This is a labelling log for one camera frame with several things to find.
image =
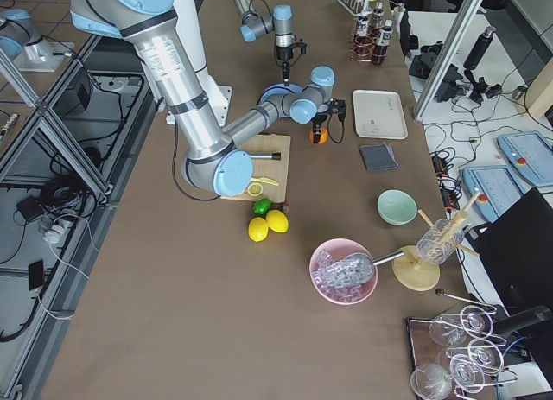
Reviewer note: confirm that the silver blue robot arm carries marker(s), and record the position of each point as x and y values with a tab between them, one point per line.
258	20
215	162

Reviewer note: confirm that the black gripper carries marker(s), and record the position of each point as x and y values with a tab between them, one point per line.
284	54
319	125

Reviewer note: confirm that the lemon half slice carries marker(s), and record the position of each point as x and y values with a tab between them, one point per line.
255	189

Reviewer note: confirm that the blue plate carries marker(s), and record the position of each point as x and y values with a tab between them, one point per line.
279	89

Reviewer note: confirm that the green lime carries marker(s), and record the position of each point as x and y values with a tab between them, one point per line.
261	207

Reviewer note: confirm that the yellow lemon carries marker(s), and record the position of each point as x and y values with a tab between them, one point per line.
258	229
277	221

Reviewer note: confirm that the blue teach pendant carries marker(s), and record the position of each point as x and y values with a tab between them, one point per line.
530	154
499	189

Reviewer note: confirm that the clear glass on stand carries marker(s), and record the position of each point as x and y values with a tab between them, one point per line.
439	242

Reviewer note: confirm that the wooden cutting board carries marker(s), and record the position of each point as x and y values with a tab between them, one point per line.
277	170

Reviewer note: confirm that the dark sauce bottle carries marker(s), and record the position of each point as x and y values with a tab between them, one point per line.
377	18
382	43
360	41

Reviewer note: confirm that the wine glass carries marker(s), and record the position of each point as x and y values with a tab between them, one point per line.
446	330
431	381

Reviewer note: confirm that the copper wire bottle holder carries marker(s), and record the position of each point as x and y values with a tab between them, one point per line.
371	37

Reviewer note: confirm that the pink bowl with ice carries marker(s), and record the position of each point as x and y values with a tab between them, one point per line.
326	272

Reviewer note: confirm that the orange fruit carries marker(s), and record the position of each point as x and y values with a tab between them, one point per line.
318	137

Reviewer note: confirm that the wooden glass stand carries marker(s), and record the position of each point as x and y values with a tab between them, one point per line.
414	272

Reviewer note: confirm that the green bowl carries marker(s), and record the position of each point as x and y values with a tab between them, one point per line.
396	207

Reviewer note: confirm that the grey folded cloth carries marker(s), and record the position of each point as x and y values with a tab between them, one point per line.
378	157

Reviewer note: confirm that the beige plastic tray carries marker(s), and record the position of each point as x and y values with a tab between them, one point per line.
379	114

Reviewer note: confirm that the metal ice scoop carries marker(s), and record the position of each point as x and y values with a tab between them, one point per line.
360	268

